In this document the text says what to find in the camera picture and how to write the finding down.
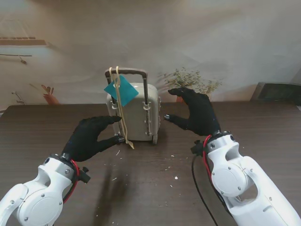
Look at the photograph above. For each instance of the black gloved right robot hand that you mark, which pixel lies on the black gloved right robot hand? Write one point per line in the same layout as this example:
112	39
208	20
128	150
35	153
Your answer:
200	113

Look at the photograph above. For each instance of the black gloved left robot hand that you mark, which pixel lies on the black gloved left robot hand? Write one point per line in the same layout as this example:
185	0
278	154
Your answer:
87	139

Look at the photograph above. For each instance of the small beige suitcase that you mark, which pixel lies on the small beige suitcase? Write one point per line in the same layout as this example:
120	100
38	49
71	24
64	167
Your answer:
138	113

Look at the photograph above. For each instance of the teal luggage tag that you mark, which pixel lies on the teal luggage tag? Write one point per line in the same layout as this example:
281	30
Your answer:
122	90

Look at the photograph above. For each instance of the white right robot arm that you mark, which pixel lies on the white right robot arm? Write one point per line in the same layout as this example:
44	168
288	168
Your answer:
240	183

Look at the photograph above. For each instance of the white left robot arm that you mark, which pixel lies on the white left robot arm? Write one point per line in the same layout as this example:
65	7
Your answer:
37	193

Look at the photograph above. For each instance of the printed backdrop cloth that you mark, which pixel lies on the printed backdrop cloth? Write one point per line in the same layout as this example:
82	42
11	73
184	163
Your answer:
211	35

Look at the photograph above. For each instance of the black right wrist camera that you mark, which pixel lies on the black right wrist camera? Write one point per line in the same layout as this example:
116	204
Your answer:
197	148

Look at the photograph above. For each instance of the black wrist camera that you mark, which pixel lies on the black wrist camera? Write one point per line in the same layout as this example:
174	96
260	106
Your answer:
197	148
85	175

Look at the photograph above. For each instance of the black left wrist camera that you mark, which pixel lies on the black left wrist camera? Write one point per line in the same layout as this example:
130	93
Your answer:
85	175

